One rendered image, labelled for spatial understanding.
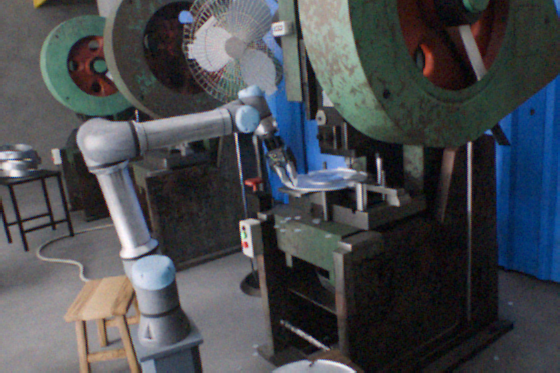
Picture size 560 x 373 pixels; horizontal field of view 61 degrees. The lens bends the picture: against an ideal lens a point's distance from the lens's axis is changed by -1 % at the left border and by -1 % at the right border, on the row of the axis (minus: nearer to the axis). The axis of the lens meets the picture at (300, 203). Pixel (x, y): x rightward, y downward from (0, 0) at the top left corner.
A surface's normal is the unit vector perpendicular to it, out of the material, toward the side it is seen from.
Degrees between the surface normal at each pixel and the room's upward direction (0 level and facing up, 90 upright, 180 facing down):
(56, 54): 90
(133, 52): 90
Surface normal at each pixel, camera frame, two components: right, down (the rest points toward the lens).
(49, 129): 0.60, 0.17
